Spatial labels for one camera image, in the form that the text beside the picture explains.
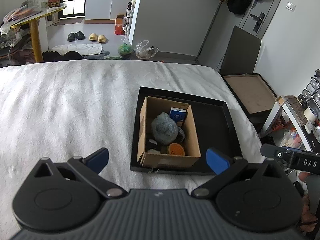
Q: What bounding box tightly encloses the plush hamburger toy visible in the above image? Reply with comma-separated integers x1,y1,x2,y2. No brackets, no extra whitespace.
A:
167,143,185,156

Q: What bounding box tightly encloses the white soft item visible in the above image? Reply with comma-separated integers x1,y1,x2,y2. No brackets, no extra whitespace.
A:
146,149,161,154

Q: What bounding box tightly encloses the black white soft cube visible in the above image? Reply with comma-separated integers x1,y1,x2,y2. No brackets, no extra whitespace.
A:
145,139,159,151

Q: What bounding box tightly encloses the grey fluffy plush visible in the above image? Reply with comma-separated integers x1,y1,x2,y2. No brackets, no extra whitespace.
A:
151,112,178,145

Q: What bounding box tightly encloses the cluttered white shelf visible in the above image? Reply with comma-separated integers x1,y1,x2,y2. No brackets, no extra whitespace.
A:
259,69,319,153

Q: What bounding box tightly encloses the white fluffy blanket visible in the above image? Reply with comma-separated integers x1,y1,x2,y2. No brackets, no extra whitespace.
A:
1,60,263,239

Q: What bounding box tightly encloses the black shallow tray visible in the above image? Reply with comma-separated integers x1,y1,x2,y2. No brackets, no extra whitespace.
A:
130,87,242,176

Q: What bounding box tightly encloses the brown cardboard box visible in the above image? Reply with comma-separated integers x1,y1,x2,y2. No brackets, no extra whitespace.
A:
138,96,201,168

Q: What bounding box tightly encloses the blue tissue pack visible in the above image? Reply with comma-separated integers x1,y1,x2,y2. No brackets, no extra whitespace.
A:
169,107,187,123

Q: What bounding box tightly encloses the brown framed board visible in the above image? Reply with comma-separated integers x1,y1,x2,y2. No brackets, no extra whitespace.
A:
223,73,276,115

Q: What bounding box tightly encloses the dark upholstered panel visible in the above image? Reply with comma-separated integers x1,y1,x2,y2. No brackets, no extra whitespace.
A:
219,26,261,75

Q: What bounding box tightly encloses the white floor mat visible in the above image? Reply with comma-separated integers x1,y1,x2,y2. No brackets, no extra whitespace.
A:
51,43,103,56

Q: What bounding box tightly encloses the dark clothing pile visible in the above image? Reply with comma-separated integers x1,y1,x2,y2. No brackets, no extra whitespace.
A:
42,51,85,62

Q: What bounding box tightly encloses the green plastic bag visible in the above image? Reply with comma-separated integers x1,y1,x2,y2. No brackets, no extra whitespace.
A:
118,43,133,59

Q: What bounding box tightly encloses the clear plastic bag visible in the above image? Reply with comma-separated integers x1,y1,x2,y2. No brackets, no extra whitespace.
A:
134,40,159,60

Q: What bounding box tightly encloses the right yellow slipper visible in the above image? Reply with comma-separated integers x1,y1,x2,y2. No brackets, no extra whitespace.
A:
98,35,107,43

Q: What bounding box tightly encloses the yellow slipper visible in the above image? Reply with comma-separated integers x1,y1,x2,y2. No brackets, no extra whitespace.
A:
89,33,98,42
98,35,107,43

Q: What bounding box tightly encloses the left yellow slipper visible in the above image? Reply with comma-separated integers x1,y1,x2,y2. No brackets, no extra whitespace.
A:
89,33,98,42

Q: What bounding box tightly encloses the left black slipper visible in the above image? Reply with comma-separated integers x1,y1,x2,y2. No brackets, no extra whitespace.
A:
67,32,75,42

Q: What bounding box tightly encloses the black slipper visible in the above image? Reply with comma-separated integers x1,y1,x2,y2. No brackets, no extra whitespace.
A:
74,31,86,40
67,32,75,42

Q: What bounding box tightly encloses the right black slipper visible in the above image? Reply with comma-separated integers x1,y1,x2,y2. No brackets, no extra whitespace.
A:
74,31,86,40

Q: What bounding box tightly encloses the orange cardboard box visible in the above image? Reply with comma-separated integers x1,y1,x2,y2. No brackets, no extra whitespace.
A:
114,14,125,35

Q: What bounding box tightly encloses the round gold-rimmed table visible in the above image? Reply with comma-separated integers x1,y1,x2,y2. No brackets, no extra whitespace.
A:
4,3,67,63

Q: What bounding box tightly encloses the white kitchen cabinet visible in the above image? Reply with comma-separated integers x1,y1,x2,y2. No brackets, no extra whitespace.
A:
84,0,132,24

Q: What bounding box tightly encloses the black door handle lock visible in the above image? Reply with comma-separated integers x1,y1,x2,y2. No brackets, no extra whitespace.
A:
249,12,265,33

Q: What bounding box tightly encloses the white wall switch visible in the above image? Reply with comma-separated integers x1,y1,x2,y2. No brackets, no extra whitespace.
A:
286,2,296,12

